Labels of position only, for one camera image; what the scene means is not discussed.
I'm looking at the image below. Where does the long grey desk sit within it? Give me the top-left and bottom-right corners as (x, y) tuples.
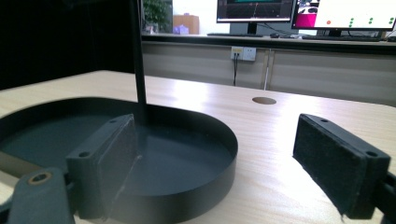
(141, 32), (396, 107)

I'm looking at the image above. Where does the green potted plant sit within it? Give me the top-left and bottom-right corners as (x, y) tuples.
(142, 0), (174, 34)

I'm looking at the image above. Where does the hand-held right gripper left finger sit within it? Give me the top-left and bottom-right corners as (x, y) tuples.
(65, 113), (139, 220)

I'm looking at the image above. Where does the black keyboard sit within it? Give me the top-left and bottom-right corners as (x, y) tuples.
(206, 32), (264, 38)
(302, 35), (383, 43)

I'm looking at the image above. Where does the black power cable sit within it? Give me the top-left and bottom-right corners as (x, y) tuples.
(233, 53), (239, 87)

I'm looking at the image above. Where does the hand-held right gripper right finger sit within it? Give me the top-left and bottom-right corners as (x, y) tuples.
(292, 113), (392, 220)

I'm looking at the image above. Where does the black round tray stand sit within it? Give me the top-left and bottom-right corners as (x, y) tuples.
(0, 0), (239, 224)

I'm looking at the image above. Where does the white wall socket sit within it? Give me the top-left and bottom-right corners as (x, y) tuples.
(230, 46), (258, 63)

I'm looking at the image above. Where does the purple packet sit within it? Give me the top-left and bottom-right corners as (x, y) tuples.
(173, 24), (191, 35)

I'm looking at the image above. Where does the dark-screen computer monitor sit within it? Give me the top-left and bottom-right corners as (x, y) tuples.
(216, 0), (295, 35)

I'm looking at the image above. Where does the brown cardboard box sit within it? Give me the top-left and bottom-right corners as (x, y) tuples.
(172, 14), (201, 35)

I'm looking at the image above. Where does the black curtain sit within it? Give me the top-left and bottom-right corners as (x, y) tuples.
(0, 0), (143, 91)

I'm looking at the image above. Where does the brown round table grommet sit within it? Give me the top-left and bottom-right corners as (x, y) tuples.
(251, 96), (277, 105)

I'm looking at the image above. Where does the white-screen computer monitor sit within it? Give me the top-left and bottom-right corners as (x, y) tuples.
(291, 0), (396, 38)

